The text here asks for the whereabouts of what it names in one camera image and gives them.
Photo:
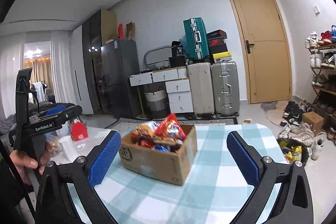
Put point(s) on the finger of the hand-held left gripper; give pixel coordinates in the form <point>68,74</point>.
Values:
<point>55,110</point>

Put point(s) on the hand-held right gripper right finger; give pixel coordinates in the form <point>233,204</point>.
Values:
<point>242,158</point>

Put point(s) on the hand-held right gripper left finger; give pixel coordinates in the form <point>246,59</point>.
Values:
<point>105,158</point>

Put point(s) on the brown cardboard box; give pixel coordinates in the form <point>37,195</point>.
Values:
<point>157,163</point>

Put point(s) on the heap of mixed snacks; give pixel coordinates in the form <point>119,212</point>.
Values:
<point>157,146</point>

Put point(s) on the person's left forearm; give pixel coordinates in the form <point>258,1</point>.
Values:
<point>8,187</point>

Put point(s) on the person's left hand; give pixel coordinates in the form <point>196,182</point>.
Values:
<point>23,161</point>

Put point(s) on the white side table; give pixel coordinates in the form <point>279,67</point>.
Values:
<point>92,134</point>

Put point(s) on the clear food bag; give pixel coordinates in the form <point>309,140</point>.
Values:
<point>53,144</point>

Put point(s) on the beige slipper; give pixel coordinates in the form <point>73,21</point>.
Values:
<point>246,121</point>

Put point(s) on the white cup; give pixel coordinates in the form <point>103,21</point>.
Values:
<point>67,146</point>

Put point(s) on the white curtain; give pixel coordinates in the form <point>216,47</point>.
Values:
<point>63,69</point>

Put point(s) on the beige round rug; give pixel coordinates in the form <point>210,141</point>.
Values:
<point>275,119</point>

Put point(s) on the grey door mat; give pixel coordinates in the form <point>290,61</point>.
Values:
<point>269,106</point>

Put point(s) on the black trash bin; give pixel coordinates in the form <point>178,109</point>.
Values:
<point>304,156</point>

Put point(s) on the silver suitcase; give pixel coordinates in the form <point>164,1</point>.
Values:
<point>224,87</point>

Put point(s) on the grey white laundry basket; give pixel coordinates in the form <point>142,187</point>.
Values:
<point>156,106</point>

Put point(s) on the dark glass cabinet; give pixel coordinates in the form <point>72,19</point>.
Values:
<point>92,43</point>

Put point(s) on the small cardboard box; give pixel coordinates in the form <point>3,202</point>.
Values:
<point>312,120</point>

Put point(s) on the grey refrigerator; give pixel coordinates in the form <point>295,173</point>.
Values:
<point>120,64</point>

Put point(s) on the beige suitcase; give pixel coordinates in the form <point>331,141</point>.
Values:
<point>200,87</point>

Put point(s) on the white drawer desk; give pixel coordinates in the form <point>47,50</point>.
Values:
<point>178,98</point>

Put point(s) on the red paper bag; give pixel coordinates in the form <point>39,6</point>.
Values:
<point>121,32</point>

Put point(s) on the brown cardboard piece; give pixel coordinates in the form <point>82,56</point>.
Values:
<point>130,32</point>

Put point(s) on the black case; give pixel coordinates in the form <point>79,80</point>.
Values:
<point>178,61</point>

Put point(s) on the wooden door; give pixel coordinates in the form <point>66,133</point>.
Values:
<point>262,43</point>

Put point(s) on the red logo black shoe box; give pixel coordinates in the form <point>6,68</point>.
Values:
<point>216,42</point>

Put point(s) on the teal suitcase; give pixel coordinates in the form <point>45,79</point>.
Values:
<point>197,40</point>

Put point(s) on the black bag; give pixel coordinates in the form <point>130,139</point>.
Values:
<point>177,49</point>

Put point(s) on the wooden shoe rack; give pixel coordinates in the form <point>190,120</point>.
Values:
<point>324,47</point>

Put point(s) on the grey rounded frame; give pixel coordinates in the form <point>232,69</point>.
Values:
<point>155,50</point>

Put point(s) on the white light switch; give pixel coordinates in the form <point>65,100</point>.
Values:
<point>316,8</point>

